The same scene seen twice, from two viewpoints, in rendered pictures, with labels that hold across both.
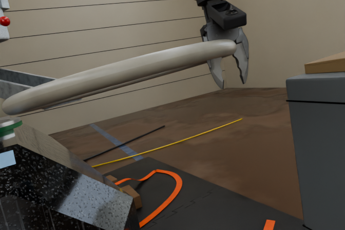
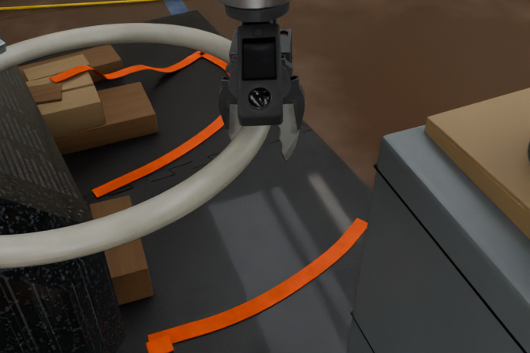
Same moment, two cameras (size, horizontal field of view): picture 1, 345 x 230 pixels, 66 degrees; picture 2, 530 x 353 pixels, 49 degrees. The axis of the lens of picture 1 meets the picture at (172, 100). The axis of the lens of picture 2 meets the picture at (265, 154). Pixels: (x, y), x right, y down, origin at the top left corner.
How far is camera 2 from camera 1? 0.45 m
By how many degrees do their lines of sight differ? 32
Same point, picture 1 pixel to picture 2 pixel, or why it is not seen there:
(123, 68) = (20, 259)
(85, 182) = (15, 214)
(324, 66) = (449, 146)
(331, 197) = (386, 314)
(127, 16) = not seen: outside the picture
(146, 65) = (56, 258)
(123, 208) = not seen: hidden behind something
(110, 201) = not seen: hidden behind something
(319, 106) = (406, 211)
